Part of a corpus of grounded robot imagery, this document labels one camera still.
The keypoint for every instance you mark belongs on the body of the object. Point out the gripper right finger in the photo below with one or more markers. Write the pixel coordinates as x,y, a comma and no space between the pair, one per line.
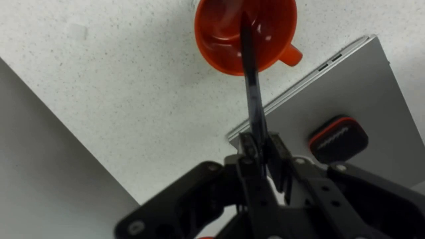
332,196

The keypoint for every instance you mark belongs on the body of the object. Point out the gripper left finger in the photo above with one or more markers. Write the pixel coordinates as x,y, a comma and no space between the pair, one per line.
196,196

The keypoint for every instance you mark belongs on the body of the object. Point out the black pen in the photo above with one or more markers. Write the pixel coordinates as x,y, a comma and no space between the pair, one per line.
251,83

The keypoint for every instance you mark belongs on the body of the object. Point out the black pouch with red trim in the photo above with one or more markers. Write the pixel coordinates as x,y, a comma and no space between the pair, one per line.
337,139

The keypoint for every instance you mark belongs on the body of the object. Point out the silver closed laptop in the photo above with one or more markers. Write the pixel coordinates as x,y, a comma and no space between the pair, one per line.
362,96

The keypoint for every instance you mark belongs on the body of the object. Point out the orange mug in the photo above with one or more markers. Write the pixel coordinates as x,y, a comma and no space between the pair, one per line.
229,36

